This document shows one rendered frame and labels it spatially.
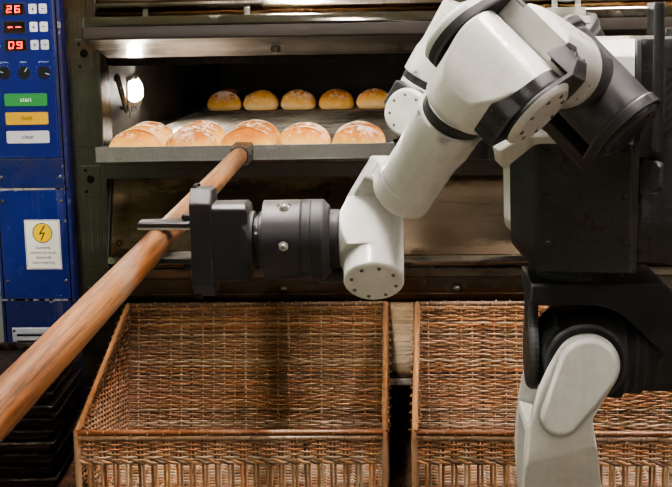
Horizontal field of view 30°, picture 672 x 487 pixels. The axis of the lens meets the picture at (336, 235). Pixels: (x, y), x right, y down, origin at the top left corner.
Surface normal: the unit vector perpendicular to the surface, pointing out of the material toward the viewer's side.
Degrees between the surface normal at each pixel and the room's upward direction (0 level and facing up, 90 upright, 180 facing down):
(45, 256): 90
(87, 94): 90
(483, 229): 70
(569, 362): 90
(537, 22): 81
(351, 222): 40
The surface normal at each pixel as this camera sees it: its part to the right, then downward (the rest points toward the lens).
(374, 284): -0.02, 0.77
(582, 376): -0.04, 0.18
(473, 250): -0.07, -0.18
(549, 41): -0.39, 0.00
